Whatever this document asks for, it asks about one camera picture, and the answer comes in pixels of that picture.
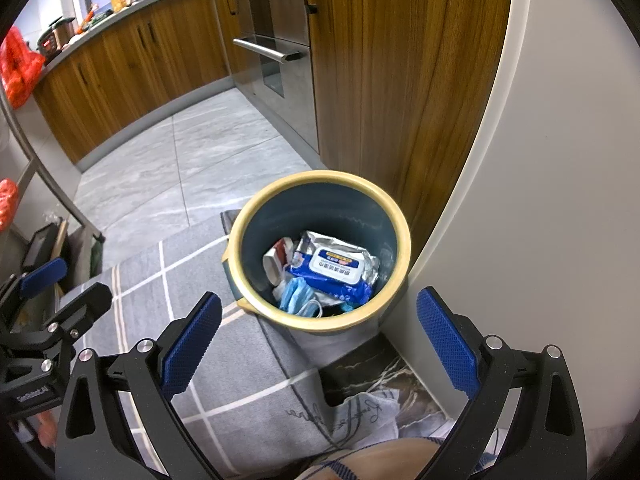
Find grey countertop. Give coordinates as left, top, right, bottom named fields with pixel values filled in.
left=30, top=0, right=241, bottom=81

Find wooden base cabinets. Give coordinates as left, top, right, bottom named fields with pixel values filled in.
left=32, top=0, right=236, bottom=163

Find tall wooden cabinet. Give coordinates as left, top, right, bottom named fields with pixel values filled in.
left=302, top=0, right=516, bottom=231

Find person's leg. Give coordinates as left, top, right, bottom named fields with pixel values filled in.
left=300, top=437, right=441, bottom=480

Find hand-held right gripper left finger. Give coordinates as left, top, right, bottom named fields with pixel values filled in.
left=55, top=291, right=223, bottom=480

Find black box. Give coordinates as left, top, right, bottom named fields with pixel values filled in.
left=20, top=222, right=63, bottom=273

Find metal shelf rack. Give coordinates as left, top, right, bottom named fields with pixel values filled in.
left=0, top=87, right=106, bottom=311

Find stainless steel oven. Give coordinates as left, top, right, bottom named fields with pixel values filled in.
left=212, top=0, right=321, bottom=153

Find wooden board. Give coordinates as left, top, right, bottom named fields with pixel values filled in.
left=50, top=217, right=71, bottom=261

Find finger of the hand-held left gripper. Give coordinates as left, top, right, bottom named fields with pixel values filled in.
left=0, top=282, right=113, bottom=376
left=0, top=257, right=68, bottom=311

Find dark rice cooker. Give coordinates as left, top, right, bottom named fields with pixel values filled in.
left=37, top=17, right=76, bottom=56

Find dark marble-print bag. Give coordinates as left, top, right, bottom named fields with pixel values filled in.
left=320, top=347, right=451, bottom=441

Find light blue face mask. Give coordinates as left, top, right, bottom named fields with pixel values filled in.
left=277, top=277, right=326, bottom=317

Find red white snack packet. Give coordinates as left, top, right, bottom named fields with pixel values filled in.
left=262, top=237, right=301, bottom=286

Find white printed cloth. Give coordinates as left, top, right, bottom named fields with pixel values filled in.
left=285, top=392, right=401, bottom=451

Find grey checked mat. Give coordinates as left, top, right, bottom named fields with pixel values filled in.
left=50, top=207, right=401, bottom=480

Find blue wet wipes pack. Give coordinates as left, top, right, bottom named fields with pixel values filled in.
left=285, top=230, right=381, bottom=310

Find teal bin with yellow rim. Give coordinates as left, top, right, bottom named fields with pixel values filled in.
left=221, top=170, right=413, bottom=333

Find red plastic bag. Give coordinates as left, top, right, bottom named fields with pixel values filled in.
left=0, top=27, right=46, bottom=110
left=0, top=178, right=20, bottom=231

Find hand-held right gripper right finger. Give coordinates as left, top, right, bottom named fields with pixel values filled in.
left=416, top=286, right=588, bottom=480

